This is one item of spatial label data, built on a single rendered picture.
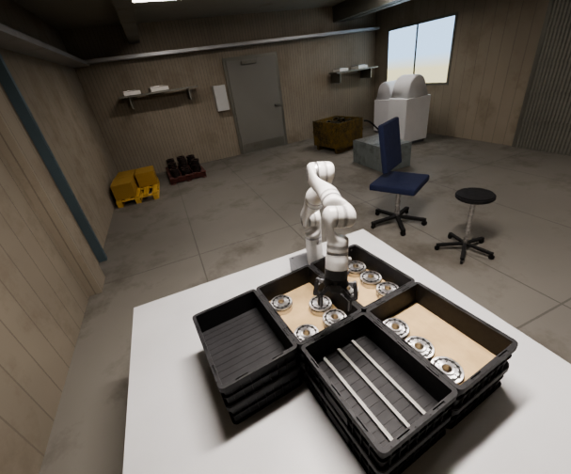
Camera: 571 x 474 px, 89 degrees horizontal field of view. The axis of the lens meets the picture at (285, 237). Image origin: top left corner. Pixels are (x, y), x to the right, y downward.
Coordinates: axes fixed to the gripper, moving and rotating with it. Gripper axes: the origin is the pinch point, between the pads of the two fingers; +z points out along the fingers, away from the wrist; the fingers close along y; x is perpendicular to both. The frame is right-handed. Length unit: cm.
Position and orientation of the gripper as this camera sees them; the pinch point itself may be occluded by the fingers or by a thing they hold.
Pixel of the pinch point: (334, 307)
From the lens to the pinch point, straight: 103.1
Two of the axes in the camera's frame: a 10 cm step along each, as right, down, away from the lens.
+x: 2.7, -2.2, 9.4
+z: 0.0, 9.7, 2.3
